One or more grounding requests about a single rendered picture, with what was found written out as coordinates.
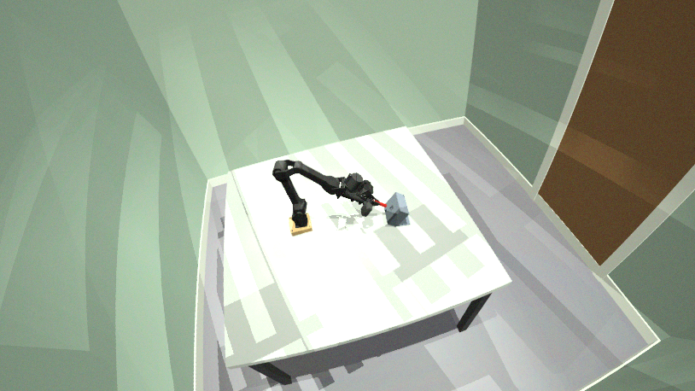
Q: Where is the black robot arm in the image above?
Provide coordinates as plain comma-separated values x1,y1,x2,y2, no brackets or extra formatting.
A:
272,160,374,228

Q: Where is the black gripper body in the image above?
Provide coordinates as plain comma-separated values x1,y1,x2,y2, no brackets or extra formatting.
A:
350,189,372,217

